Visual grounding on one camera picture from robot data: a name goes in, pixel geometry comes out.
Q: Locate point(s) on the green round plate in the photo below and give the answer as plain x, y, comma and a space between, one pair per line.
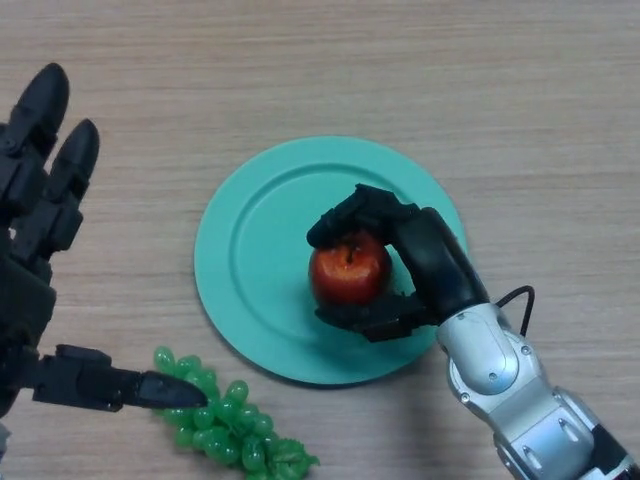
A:
260, 270

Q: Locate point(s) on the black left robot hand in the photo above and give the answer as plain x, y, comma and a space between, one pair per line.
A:
30, 240

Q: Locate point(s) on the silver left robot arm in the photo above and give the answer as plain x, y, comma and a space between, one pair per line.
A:
3, 437

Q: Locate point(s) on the green grape bunch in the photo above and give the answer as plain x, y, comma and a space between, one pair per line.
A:
230, 430

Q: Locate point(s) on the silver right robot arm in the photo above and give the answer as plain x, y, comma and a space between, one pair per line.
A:
515, 390

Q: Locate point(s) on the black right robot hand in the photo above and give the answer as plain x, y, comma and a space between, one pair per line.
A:
435, 260

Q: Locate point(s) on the red apple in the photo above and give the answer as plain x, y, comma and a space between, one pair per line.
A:
350, 275

